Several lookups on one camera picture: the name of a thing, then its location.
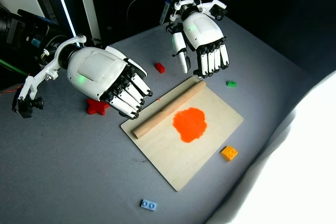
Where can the grey table cloth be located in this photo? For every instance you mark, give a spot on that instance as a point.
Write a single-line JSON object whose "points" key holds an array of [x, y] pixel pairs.
{"points": [[65, 169]]}

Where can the red star toy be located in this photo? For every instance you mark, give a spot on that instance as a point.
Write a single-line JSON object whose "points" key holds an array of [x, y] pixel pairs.
{"points": [[95, 107]]}

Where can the glowing white light strip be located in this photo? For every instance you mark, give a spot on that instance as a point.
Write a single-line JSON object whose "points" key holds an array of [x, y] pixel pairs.
{"points": [[63, 1]]}

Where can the white upright post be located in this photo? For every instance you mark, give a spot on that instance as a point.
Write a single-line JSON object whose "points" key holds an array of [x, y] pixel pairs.
{"points": [[88, 3]]}

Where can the green toy block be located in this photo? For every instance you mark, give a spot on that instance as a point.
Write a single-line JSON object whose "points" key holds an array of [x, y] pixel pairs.
{"points": [[231, 84]]}

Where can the light wooden board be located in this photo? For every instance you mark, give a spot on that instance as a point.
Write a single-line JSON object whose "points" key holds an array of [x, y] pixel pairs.
{"points": [[183, 161]]}

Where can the yellow toy block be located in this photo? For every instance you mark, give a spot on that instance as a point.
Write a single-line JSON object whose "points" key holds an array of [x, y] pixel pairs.
{"points": [[229, 153]]}

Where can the flat orange clay patch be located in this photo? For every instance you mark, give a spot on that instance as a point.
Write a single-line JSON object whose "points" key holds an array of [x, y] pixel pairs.
{"points": [[190, 124]]}

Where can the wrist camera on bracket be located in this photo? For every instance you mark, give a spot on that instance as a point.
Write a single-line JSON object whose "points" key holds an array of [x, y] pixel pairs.
{"points": [[26, 108], [219, 11]]}

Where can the wooden rolling pin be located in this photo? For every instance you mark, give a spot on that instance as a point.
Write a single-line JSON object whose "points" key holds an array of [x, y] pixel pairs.
{"points": [[168, 110]]}

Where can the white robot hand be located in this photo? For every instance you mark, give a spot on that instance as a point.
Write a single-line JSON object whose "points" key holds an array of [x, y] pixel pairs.
{"points": [[92, 72], [202, 30]]}

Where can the red toy block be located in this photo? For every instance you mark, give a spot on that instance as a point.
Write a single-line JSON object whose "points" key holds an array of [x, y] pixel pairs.
{"points": [[159, 68]]}

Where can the blue toy block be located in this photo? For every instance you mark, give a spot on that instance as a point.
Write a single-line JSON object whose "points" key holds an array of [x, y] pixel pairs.
{"points": [[148, 205]]}

